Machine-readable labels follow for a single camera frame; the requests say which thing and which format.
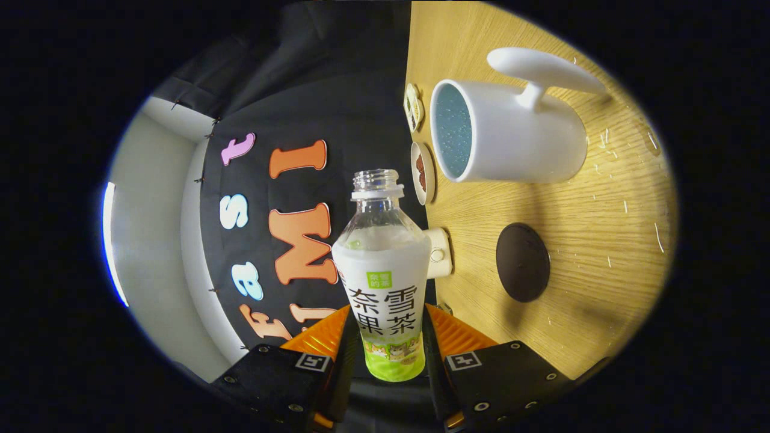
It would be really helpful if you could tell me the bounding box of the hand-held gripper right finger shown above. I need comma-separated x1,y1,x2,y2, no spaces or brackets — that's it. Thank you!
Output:
422,304,573,432

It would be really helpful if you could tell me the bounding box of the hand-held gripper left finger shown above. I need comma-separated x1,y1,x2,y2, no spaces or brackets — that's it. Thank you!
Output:
211,304,365,432

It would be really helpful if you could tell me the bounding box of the white-label juice bottle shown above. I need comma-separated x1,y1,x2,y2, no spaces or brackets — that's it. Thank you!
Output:
331,169,433,383

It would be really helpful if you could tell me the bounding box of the dark round coaster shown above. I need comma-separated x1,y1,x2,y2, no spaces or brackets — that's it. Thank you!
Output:
496,223,551,303

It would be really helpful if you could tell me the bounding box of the white cup with handle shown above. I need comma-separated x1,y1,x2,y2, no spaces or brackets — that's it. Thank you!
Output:
430,47,608,184

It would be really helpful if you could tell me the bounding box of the white toaster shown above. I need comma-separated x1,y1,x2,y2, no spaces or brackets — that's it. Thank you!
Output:
424,227,454,279

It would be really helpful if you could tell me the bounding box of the round plate with brown snacks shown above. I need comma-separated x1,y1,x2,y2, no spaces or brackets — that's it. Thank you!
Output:
410,141,436,206

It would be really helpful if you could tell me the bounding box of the wooden table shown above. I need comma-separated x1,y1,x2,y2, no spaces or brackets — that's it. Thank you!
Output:
406,0,679,381

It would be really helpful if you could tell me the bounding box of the white divided condiment dish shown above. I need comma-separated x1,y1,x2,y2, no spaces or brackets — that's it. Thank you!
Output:
403,83,425,134

